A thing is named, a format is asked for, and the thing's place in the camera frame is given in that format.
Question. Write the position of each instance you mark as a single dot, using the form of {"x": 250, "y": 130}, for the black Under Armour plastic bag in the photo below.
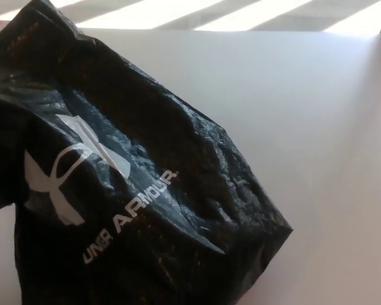
{"x": 114, "y": 190}

